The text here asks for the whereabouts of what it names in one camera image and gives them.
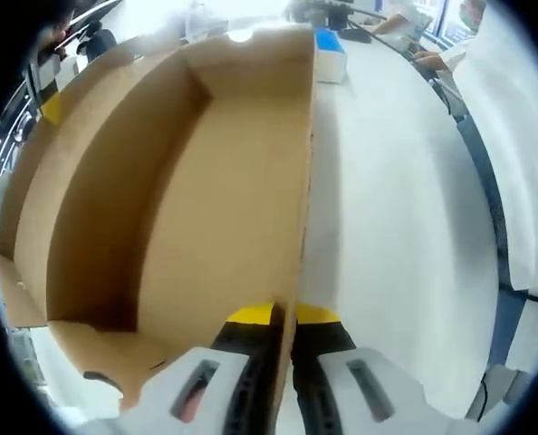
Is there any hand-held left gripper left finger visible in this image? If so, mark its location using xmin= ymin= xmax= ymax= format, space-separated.
xmin=76 ymin=301 xmax=284 ymax=435

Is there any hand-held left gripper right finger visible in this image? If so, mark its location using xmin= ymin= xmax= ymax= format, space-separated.
xmin=291 ymin=303 xmax=483 ymax=435

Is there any brown cardboard shoe box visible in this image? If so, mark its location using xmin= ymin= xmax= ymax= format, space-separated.
xmin=0 ymin=24 xmax=318 ymax=409

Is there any white and blue tissue pack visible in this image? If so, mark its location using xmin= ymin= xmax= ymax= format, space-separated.
xmin=316 ymin=48 xmax=349 ymax=86

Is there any grey office chair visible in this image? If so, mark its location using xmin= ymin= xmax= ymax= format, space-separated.
xmin=431 ymin=76 xmax=468 ymax=124

